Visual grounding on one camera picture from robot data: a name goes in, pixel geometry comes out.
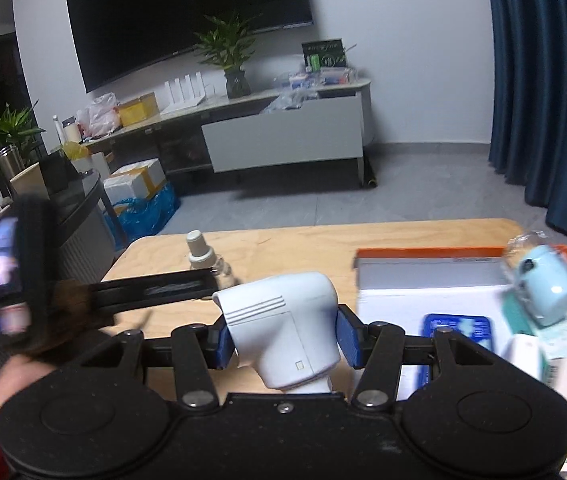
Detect black wall television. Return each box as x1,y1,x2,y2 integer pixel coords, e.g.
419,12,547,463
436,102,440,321
67,0,313,91

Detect white plug-in vaporizer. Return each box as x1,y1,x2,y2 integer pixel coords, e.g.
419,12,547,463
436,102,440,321
213,272,341,394

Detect white router with antennas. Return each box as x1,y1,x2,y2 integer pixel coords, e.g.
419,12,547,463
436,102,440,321
160,72,206,115

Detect black green display box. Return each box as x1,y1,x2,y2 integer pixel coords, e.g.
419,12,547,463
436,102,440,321
302,39,347,73

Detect dark blue curtain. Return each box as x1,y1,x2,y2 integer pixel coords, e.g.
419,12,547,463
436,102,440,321
489,0,567,236

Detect white USB charger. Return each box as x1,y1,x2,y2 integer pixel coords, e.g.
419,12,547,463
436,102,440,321
501,333,546,382

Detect clear box of small items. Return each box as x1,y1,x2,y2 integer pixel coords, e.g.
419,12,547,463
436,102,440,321
273,67,356,90

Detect yellow cardboard box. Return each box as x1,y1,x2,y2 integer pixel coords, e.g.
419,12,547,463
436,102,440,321
116,92,160,127

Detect blue plastic bag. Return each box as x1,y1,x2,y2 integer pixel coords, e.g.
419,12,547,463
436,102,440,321
111,182,182,242

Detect white red plastic bag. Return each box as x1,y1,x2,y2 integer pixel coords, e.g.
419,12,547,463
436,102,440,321
75,92,121,138

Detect beige paper cup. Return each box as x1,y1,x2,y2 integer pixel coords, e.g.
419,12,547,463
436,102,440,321
10,162,49,200

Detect white TV cabinet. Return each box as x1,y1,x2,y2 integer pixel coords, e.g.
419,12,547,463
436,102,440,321
86,78,372,186

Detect toothpick jar light blue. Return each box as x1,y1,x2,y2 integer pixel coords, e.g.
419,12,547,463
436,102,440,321
503,231,567,327

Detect steel thermos bottle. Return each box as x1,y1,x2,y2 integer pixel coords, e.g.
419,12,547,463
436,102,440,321
0,144,26,183

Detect green text paper box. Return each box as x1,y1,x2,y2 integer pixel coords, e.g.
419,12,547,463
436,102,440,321
501,292,567,361

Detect white yellow cardboard carton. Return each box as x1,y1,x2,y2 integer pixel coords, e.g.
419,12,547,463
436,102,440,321
104,158,166,204

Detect clear liquid refill bottle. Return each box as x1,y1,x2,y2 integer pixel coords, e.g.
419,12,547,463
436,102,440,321
186,230,238,289

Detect potted green plant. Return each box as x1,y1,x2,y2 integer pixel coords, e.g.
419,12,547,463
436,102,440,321
195,13,256,100

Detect blue card box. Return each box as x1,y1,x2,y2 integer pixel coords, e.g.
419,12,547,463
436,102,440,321
420,313,494,351

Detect left hand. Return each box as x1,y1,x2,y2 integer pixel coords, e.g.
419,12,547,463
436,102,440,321
0,356,56,409

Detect orange white shallow box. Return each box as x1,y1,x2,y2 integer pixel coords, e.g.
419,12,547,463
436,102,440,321
353,245,567,401

